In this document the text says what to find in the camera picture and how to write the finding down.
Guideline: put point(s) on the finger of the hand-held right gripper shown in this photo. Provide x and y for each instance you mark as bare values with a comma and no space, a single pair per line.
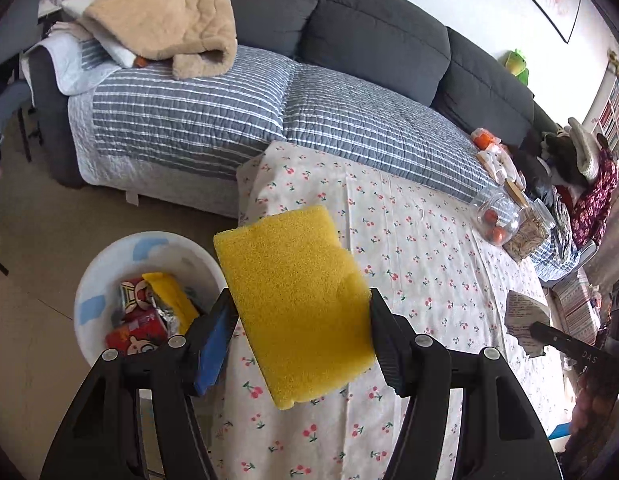
554,337

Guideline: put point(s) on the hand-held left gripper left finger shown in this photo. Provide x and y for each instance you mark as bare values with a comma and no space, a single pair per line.
214,355

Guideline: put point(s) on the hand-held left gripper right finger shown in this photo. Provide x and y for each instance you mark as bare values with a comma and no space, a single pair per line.
384,350

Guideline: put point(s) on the white tissue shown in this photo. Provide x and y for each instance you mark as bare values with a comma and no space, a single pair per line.
524,315

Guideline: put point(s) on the yellow snack bag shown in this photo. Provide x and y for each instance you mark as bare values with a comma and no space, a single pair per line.
169,292

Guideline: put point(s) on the red snack bag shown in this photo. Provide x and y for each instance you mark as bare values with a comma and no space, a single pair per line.
134,335

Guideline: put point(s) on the yellow sponge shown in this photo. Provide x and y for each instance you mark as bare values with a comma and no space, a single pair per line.
294,300

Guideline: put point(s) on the white plastic basin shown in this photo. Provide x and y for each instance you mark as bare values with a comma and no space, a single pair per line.
99,280

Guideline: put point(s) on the person's right hand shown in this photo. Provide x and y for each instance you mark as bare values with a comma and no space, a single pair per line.
594,402

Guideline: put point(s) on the striped fabric box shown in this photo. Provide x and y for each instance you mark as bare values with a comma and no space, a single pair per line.
574,305

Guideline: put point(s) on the cherry print tablecloth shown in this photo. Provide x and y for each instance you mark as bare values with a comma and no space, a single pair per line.
429,270

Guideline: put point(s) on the grey patterned cloth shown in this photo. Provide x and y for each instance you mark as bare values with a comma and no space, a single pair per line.
564,225

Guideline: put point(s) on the glass jar of biscuit sticks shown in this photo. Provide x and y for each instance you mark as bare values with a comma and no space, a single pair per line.
527,235

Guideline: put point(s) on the tangerine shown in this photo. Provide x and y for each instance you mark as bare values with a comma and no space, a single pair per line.
498,235
489,217

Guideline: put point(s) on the maroon floral cloth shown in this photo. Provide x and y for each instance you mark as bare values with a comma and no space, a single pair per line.
597,195

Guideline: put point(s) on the glass jar with bamboo lid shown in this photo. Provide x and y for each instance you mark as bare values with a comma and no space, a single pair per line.
494,200

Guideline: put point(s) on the black garment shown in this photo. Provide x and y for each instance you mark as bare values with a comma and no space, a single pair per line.
559,160

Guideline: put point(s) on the cream knit garment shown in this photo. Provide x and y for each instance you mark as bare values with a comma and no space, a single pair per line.
584,150

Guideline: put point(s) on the plastic bag of oranges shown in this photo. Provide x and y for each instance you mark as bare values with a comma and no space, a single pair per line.
494,157

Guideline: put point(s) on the bookshelf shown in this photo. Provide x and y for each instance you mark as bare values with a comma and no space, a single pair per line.
612,115

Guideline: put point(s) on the grey striped quilt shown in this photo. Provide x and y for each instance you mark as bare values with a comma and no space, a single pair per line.
199,120

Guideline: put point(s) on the green plush toy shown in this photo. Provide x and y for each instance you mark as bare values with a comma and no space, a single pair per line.
517,62

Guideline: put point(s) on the small orange object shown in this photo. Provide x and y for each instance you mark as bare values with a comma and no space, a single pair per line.
139,61

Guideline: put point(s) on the dark grey sofa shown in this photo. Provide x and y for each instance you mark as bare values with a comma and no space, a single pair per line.
374,45

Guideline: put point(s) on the white quilted blanket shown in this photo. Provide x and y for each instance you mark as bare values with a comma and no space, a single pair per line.
74,60

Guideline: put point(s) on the beige fleece blanket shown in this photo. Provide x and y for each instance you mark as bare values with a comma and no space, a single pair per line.
159,15

